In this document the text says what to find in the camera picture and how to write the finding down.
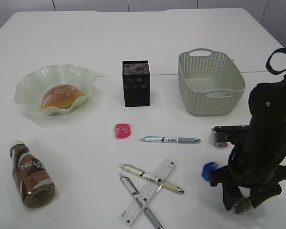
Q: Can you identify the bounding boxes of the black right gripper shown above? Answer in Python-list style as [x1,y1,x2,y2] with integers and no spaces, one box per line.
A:
[209,143,286,211]

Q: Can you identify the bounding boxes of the paper ball greenish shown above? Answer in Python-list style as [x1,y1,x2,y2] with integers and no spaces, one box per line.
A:
[233,197,251,214]

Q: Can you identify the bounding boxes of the paper ball pinkish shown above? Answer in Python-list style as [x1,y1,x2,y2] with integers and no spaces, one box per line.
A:
[214,142,229,148]

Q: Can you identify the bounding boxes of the pink pencil sharpener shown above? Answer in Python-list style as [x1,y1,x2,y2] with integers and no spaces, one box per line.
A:
[114,123,131,139]

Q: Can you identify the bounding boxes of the sugared bread bun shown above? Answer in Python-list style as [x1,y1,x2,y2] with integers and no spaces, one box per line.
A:
[41,84,84,110]

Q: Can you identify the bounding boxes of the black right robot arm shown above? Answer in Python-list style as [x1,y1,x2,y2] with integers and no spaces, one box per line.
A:
[208,75,286,210]

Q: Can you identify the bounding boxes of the blue pencil sharpener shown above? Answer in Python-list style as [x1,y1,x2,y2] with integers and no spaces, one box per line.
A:
[201,162,220,182]

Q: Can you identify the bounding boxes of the cream yellow pen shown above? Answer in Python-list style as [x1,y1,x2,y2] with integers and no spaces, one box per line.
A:
[118,164,184,194]

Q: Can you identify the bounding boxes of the blue clear grey pen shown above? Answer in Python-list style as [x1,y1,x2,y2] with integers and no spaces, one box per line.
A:
[139,136,202,144]

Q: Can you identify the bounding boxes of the grey green plastic basket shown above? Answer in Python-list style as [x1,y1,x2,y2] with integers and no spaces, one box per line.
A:
[178,49,246,116]

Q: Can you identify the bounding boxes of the black mesh pen holder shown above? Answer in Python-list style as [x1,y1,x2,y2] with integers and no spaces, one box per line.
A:
[122,60,150,107]

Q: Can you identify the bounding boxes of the pale green wavy plate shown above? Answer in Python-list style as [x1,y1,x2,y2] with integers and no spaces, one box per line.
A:
[14,64,96,115]

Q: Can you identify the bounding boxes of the transparent plastic ruler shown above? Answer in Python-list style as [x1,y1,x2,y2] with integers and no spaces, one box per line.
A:
[119,159,177,226]

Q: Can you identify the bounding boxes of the brown coffee bottle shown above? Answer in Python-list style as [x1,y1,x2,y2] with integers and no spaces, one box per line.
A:
[9,140,55,209]

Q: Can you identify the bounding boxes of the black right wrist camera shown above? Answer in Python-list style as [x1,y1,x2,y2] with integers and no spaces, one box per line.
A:
[211,125,249,145]

